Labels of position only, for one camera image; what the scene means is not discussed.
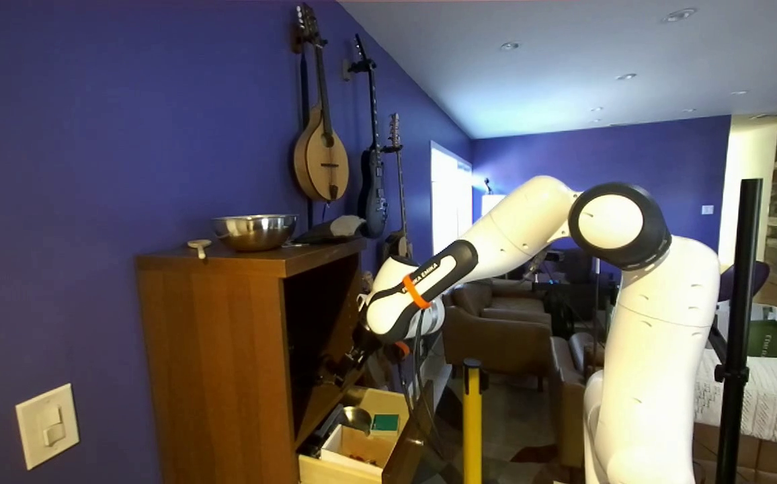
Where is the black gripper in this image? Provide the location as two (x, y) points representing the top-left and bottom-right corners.
(349, 324), (425, 374)

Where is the flat black object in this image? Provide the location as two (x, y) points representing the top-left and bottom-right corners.
(289, 212), (374, 246)

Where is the wooden cabinet drawer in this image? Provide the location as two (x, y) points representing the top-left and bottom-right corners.
(296, 383), (435, 484)

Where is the brown sofa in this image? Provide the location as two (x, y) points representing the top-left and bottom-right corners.
(443, 276), (556, 379)

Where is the yellow pole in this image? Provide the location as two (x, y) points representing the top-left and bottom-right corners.
(460, 359), (487, 484)

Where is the brown wooden cabinet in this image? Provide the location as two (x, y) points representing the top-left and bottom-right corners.
(131, 234), (435, 484)

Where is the black electric guitar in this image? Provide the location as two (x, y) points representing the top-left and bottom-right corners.
(344, 32), (390, 238)

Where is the bright white window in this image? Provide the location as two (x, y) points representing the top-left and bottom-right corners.
(426, 140), (479, 254)

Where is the metal bowl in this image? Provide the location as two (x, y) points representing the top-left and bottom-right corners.
(215, 212), (297, 254)

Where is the wooden mandolin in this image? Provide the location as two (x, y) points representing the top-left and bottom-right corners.
(289, 3), (355, 207)

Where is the small mushroom-shaped knob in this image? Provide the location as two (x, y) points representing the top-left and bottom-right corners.
(186, 235), (215, 262)

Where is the black tripod pole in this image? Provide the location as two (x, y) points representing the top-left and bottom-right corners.
(711, 174), (767, 484)

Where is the white bed cover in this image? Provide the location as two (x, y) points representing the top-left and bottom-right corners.
(693, 346), (777, 457)

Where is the orange cable tie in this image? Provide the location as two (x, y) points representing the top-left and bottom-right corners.
(401, 274), (432, 315)

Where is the slim dark string instrument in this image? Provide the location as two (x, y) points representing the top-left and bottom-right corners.
(382, 109), (413, 262)

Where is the white wall switch plate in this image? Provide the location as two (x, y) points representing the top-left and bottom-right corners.
(12, 381), (82, 473)

